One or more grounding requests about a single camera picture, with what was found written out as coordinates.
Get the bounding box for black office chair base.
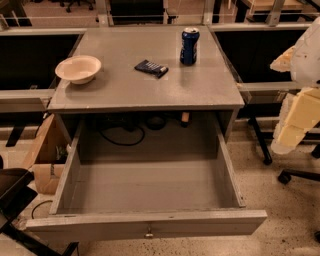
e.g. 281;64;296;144
278;145;320;243

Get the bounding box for black cable under desk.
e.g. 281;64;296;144
97;114;168;147

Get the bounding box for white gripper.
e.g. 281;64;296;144
269;45;320;156

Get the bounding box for black table leg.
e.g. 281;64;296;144
248;116;272;165

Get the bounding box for blue soda can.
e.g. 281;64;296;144
180;27;200;65

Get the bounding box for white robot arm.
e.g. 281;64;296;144
270;18;320;154

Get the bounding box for grey cabinet desk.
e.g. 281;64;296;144
48;25;244;136

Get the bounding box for grey open top drawer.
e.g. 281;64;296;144
26;112;267;241

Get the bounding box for black floor cable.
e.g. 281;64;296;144
30;199;54;220

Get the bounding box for black chair at left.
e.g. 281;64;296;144
0;156;79;256

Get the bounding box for white paper bowl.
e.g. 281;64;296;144
55;55;102;84

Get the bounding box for cardboard box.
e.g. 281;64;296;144
22;114;71;195

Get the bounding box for metal drawer knob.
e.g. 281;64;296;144
144;226;154;239

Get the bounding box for dark blue rxbar wrapper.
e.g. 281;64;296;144
134;60;169;78

